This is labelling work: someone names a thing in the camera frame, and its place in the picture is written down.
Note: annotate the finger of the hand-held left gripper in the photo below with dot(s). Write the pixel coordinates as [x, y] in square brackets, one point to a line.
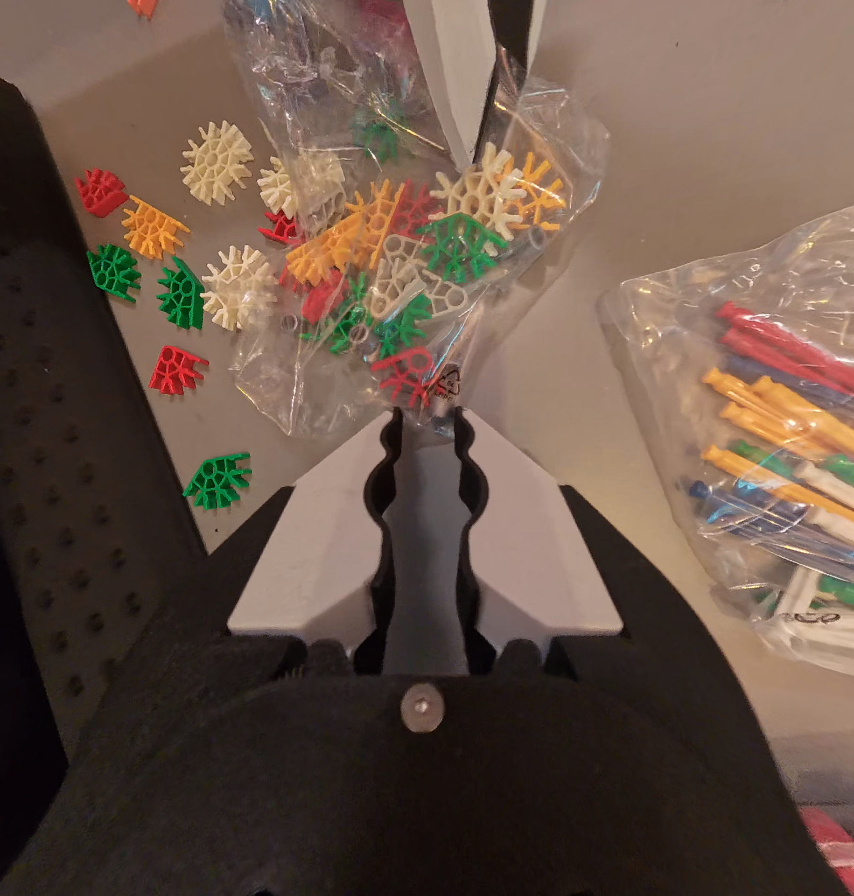
[455, 70]
[532, 28]

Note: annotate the clear bag of colourful rods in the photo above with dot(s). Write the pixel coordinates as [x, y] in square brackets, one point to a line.
[784, 420]

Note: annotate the clear bag of red wheels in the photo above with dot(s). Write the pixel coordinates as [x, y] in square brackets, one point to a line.
[840, 854]

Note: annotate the clear bag of snowflake connectors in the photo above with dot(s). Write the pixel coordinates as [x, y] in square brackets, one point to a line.
[399, 231]

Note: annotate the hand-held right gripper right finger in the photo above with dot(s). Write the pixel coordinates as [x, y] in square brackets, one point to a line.
[539, 560]

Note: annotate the scattered loose plastic connectors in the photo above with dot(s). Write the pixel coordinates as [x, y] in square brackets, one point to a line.
[217, 161]

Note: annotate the small orange toy piece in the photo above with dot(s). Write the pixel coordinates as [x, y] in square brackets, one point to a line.
[143, 7]

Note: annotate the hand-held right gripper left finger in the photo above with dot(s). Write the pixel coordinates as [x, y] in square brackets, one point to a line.
[308, 560]

